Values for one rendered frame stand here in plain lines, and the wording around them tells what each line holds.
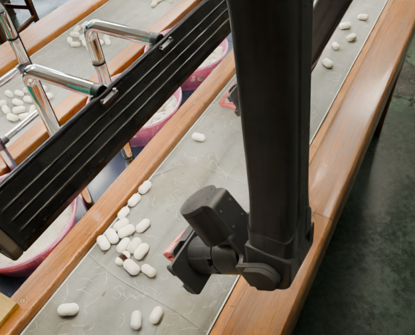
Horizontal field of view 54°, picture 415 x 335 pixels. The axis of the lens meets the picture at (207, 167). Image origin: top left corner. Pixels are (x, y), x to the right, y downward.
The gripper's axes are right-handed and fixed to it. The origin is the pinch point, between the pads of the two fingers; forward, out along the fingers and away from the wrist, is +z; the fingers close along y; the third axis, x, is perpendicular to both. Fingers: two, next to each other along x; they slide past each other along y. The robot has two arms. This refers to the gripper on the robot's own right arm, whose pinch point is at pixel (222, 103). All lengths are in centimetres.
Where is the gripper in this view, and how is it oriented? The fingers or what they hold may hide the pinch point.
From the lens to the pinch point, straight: 110.7
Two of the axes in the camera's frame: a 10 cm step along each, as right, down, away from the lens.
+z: -6.4, 1.6, 7.6
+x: 5.9, 7.2, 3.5
